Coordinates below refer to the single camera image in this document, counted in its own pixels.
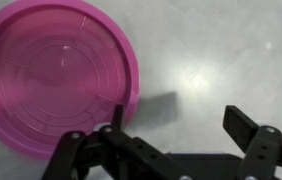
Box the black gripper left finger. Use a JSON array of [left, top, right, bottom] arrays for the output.
[[40, 104, 195, 180]]

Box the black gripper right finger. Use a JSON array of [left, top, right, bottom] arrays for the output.
[[222, 104, 282, 180]]

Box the pink plastic plate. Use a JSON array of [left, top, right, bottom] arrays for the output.
[[0, 0, 141, 160]]

